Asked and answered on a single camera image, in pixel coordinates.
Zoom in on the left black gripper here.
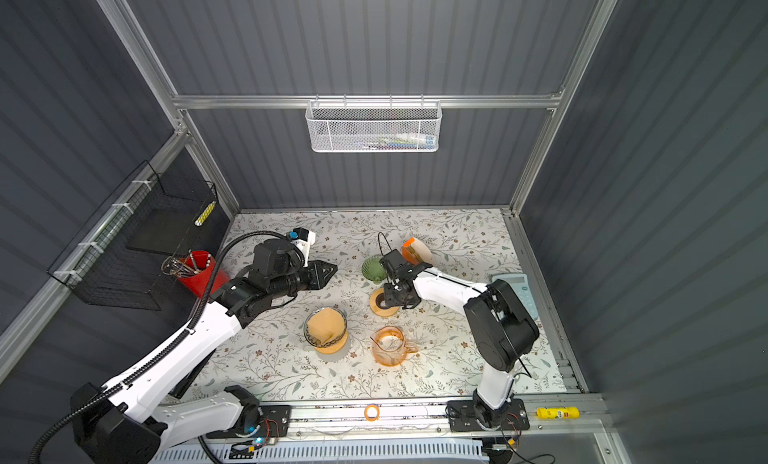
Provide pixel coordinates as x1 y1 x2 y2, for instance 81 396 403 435
270 258 337 303

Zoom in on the grey glass dripper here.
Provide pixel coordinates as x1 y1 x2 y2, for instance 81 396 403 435
302 306 349 349

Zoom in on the orange glass pitcher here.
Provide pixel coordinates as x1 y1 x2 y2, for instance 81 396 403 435
371 326 419 367

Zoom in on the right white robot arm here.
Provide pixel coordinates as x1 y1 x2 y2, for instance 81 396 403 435
379 250 540 415

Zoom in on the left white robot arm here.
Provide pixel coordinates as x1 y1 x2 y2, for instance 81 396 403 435
71 228 338 463

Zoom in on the green glass dripper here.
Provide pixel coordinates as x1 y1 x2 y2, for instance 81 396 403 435
361 256 388 283

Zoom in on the orange coffee filter box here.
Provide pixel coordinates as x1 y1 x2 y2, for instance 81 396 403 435
401 237 434 265

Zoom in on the light blue calculator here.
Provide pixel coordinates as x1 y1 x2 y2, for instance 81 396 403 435
491 273 539 320

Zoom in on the red cup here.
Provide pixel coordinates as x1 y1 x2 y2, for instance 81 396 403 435
178 250 216 298

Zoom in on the orange tape roll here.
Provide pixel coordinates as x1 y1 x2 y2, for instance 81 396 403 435
364 404 380 422

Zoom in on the yellow marker in basket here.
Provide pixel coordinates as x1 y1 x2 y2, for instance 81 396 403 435
194 200 217 227

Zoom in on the yellow glue stick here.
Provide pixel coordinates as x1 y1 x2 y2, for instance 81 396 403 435
536 407 581 420

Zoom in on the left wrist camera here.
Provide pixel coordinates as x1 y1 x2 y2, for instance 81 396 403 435
288 227 316 266

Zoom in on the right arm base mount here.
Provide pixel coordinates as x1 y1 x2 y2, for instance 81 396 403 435
445 398 530 433

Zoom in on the white wire basket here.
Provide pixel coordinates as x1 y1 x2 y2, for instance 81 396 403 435
305 104 443 153

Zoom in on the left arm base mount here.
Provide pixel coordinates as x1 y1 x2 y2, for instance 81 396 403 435
205 405 292 439

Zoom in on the black wire basket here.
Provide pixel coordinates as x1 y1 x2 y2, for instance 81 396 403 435
48 167 228 311

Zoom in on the black corrugated cable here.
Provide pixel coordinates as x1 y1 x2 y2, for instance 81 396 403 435
26 229 289 464

